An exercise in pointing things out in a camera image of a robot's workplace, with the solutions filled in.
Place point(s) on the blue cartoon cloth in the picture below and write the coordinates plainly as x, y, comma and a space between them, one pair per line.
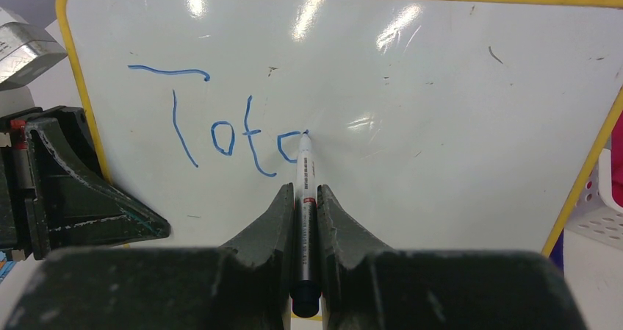
6, 265

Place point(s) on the white plastic basket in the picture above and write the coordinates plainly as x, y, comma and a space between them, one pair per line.
596, 214

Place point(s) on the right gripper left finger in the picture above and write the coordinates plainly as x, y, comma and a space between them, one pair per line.
242, 284

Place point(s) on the purple folded towel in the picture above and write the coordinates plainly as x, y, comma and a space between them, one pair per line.
557, 254

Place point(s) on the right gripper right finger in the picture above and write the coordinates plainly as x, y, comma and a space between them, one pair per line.
370, 285

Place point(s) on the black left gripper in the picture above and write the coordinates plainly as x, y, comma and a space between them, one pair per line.
54, 194

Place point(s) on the red cloth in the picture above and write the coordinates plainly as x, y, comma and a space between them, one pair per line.
616, 161

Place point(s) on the blue capped marker pen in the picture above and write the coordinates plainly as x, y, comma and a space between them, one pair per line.
306, 290

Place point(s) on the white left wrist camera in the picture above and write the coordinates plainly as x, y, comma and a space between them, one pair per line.
27, 51

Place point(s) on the yellow framed whiteboard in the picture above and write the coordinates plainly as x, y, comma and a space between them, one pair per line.
446, 124

